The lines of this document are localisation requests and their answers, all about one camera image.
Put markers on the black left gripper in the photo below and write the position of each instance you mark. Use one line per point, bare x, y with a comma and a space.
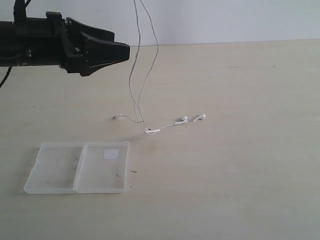
72, 45

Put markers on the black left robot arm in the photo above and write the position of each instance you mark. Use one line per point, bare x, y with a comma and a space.
13, 51

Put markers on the clear plastic storage case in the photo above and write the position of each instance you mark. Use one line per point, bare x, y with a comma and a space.
79, 168

